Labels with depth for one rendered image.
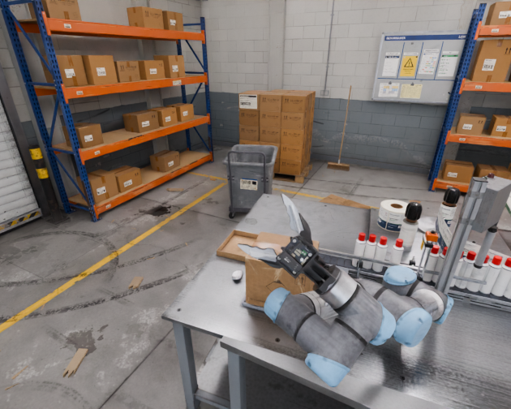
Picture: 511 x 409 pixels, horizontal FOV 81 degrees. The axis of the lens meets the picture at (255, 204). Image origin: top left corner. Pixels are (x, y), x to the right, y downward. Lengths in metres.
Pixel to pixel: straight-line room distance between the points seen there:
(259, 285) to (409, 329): 0.70
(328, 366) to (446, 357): 0.97
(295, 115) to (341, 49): 1.75
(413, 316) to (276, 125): 4.26
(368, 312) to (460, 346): 1.01
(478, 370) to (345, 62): 5.28
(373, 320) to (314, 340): 0.12
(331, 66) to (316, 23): 0.75
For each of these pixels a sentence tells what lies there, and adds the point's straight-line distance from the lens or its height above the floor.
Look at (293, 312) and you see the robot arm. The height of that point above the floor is 1.44.
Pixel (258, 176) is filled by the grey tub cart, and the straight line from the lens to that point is 3.64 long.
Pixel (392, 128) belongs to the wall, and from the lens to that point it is 6.11.
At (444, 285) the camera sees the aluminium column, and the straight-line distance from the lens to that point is 1.68.
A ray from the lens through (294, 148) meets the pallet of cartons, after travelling 4.97.
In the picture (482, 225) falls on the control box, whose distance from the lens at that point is 1.51.
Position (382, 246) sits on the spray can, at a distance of 1.71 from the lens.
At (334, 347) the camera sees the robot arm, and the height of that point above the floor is 1.43.
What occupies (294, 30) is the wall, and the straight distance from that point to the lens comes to 6.39.
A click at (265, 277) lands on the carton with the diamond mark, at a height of 1.03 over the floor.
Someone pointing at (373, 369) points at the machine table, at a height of 0.83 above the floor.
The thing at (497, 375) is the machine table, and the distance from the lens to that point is 1.62.
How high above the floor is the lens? 1.93
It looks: 26 degrees down
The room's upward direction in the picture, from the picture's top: straight up
